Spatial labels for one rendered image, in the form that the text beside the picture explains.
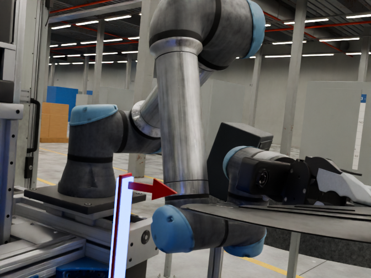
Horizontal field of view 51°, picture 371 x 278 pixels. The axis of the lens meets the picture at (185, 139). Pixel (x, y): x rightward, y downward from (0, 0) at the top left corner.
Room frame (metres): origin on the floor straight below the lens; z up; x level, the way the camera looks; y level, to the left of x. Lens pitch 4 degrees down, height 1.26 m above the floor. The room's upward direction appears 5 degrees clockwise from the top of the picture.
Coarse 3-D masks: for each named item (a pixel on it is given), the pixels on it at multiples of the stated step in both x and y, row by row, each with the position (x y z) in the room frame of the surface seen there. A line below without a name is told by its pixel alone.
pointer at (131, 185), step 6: (156, 180) 0.41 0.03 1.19; (132, 186) 0.42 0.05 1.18; (138, 186) 0.42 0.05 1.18; (144, 186) 0.42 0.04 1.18; (150, 186) 0.41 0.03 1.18; (156, 186) 0.41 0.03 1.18; (162, 186) 0.41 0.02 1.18; (150, 192) 0.41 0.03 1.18; (156, 192) 0.41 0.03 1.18; (162, 192) 0.41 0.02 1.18; (168, 192) 0.41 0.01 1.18; (174, 192) 0.41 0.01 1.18; (156, 198) 0.41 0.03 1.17
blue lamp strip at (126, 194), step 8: (128, 192) 0.43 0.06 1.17; (128, 200) 0.43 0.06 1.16; (120, 208) 0.42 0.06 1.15; (128, 208) 0.43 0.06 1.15; (120, 216) 0.42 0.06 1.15; (128, 216) 0.43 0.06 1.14; (120, 224) 0.42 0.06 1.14; (128, 224) 0.43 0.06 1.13; (120, 232) 0.42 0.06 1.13; (128, 232) 0.43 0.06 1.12; (120, 240) 0.42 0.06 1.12; (120, 248) 0.42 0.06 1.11; (120, 256) 0.42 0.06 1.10; (120, 264) 0.42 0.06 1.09; (120, 272) 0.42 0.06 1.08
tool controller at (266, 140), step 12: (228, 132) 0.97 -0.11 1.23; (240, 132) 0.96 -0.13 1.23; (252, 132) 0.97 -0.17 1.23; (264, 132) 1.14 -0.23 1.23; (216, 144) 0.98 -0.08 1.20; (228, 144) 0.97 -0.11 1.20; (240, 144) 0.96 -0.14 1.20; (252, 144) 0.95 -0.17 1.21; (264, 144) 1.03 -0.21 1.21; (216, 156) 0.98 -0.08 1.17; (216, 168) 0.98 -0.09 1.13; (216, 180) 0.98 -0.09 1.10; (228, 180) 0.97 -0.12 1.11; (216, 192) 0.98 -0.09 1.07
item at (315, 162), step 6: (306, 156) 0.51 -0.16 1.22; (306, 162) 0.51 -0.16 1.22; (312, 162) 0.49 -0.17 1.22; (318, 162) 0.48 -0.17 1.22; (324, 162) 0.47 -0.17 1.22; (330, 162) 0.46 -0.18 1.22; (312, 168) 0.49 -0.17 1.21; (318, 168) 0.48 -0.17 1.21; (324, 168) 0.47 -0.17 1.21; (330, 168) 0.46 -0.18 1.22; (336, 168) 0.45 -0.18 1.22; (312, 174) 0.49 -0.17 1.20
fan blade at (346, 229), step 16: (192, 208) 0.31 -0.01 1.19; (208, 208) 0.32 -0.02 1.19; (224, 208) 0.34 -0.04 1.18; (240, 208) 0.35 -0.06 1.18; (256, 208) 0.36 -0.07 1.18; (272, 208) 0.36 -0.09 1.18; (288, 208) 0.37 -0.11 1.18; (304, 208) 0.37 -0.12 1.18; (320, 208) 0.37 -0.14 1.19; (336, 208) 0.36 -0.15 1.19; (352, 208) 0.36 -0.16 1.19; (368, 208) 0.37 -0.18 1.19; (256, 224) 0.29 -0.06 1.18; (272, 224) 0.30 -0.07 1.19; (288, 224) 0.30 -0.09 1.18; (304, 224) 0.31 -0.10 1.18; (320, 224) 0.31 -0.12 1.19; (336, 224) 0.31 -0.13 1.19; (352, 224) 0.32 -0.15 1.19; (368, 224) 0.32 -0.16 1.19; (352, 240) 0.28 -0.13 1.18; (368, 240) 0.28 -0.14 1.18
